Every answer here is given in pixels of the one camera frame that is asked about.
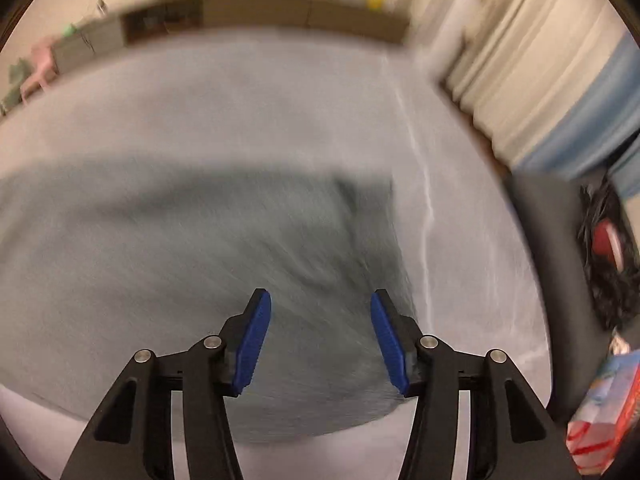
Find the pink plastic child chair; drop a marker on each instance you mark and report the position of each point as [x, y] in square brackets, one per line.
[42, 67]

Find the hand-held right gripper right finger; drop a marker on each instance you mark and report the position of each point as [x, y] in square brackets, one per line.
[390, 345]

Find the long grey brown sideboard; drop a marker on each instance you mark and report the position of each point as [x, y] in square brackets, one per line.
[260, 12]

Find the grey knit hoodie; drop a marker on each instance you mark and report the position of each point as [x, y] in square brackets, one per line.
[150, 260]

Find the black and red bag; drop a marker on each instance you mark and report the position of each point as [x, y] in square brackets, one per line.
[607, 260]

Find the green plastic item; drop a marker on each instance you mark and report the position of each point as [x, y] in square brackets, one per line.
[70, 29]

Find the dark grey chair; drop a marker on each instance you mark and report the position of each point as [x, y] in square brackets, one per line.
[550, 260]

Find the white curtain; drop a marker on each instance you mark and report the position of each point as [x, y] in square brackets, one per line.
[530, 45]

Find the colourful printed bag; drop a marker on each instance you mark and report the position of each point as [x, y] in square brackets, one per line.
[602, 415]

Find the blue curtain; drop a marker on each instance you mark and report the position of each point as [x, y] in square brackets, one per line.
[595, 120]

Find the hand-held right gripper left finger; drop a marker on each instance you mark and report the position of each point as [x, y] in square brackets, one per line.
[252, 345]

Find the green plastic child chair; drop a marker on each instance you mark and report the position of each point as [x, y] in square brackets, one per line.
[15, 82]

